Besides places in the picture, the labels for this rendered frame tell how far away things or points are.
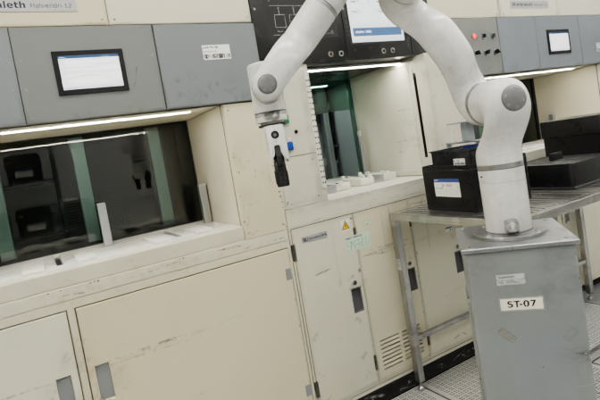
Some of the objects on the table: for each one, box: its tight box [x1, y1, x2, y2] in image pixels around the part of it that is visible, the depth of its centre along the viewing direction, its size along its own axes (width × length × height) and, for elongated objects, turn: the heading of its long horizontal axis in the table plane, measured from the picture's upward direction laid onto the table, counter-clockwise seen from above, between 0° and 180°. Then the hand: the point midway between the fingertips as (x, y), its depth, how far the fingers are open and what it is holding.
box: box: [540, 113, 600, 157], centre depth 231 cm, size 29×29×25 cm
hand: (282, 181), depth 128 cm, fingers open, 8 cm apart
